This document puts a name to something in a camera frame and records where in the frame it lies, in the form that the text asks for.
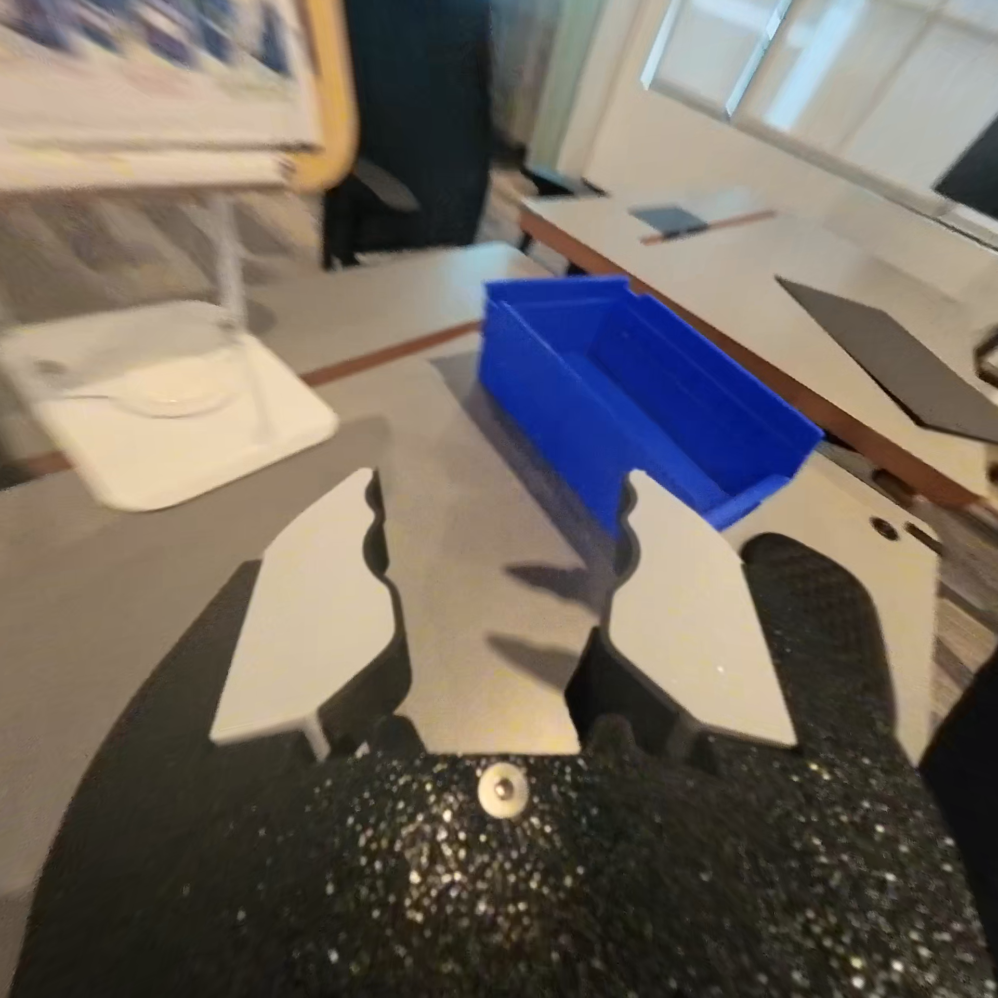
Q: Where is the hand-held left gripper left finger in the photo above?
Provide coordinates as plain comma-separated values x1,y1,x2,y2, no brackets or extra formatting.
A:
209,466,414,761

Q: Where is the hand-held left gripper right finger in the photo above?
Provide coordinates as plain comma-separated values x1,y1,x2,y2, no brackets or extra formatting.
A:
563,468,798,769

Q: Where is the blue plastic bin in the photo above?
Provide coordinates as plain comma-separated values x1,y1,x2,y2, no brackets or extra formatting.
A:
478,274,826,541

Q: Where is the white board stand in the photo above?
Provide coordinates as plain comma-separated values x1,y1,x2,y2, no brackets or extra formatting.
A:
0,187,342,513

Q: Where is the black table mat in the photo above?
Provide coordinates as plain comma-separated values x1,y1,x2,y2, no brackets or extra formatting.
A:
776,277,998,447

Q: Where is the grey office table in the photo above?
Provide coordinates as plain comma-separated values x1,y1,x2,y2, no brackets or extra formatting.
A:
517,186,998,511

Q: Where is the black office chair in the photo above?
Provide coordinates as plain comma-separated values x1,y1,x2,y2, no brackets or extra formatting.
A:
322,0,497,271

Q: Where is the black monitor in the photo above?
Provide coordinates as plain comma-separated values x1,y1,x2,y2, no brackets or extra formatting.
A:
931,117,998,227

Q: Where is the window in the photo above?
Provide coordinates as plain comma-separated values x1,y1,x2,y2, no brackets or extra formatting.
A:
639,0,998,192

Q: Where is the black table cable flap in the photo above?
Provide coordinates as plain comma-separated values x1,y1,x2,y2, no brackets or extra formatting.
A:
628,203,709,237

